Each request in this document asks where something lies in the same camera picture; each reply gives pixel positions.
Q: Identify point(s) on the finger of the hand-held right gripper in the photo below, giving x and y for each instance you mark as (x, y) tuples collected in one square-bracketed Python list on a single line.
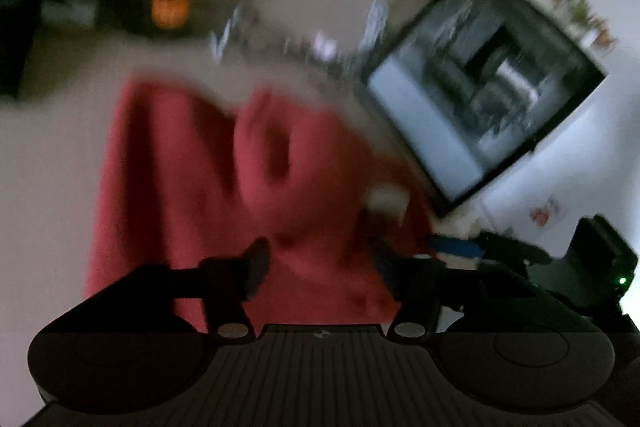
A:
[(457, 247)]

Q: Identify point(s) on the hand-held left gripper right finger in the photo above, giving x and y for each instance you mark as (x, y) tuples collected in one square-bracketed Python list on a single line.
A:
[(384, 264)]

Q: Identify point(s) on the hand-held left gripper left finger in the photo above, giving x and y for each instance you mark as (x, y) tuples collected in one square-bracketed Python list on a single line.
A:
[(257, 259)]

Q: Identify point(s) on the red garment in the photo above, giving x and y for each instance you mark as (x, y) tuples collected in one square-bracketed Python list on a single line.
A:
[(200, 187)]

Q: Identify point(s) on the black framed monitor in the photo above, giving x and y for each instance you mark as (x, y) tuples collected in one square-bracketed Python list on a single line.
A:
[(480, 82)]

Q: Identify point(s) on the orange round object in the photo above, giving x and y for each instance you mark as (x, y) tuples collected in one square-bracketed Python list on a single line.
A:
[(170, 9)]

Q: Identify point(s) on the dark furniture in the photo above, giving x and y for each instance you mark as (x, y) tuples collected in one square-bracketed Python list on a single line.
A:
[(15, 12)]

